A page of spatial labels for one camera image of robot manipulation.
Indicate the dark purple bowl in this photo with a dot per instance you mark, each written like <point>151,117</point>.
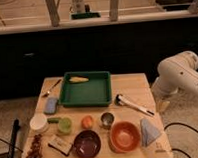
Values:
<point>87,144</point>

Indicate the small metal cup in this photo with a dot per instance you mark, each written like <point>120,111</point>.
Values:
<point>107,120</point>

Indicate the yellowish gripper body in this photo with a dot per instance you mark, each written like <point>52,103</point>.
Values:
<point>161,104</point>

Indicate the white bowl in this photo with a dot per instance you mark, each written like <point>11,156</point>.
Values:
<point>39,123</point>

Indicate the blue folded cloth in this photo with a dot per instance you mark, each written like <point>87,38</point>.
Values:
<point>149,132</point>

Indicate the blue sponge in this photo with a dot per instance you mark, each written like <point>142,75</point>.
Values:
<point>51,105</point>

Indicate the yellow corn cob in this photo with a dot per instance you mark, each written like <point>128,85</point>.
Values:
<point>78,79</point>

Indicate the metal spoon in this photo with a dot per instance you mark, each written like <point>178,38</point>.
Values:
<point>49,90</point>

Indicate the white bottle on green base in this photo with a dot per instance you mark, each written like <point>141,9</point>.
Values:
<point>80,10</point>

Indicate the orange fruit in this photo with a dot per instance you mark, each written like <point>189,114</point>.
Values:
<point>87,122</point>

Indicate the brown dried food cluster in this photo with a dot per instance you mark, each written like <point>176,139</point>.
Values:
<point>35,149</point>

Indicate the green plastic tray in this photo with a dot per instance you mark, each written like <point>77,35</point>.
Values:
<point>95,92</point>

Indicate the green cucumber piece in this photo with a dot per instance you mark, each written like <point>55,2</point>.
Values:
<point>53,120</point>

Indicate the orange bowl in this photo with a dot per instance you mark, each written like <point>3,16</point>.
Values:
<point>124,137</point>

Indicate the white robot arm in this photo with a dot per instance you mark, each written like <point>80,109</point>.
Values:
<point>179,71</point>

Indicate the black pole stand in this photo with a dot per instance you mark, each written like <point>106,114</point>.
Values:
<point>13,138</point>

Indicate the green cup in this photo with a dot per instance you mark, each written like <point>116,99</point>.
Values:
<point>64,125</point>

